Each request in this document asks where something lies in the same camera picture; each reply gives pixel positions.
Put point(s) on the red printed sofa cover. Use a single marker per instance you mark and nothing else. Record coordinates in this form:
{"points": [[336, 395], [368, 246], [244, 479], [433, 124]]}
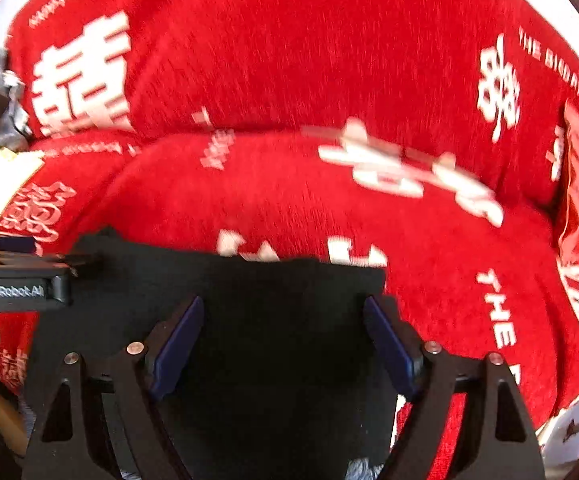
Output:
{"points": [[294, 85]]}

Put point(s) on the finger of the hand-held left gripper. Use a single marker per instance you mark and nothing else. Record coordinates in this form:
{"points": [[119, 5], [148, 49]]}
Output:
{"points": [[9, 245], [44, 260]]}

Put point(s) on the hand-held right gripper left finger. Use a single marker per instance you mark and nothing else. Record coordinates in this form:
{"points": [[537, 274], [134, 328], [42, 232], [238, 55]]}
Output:
{"points": [[177, 350]]}

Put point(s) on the black pants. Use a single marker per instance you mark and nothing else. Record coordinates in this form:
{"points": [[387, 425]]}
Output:
{"points": [[269, 320]]}

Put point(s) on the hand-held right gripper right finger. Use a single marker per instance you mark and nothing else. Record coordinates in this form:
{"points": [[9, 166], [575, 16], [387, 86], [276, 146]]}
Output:
{"points": [[392, 347]]}

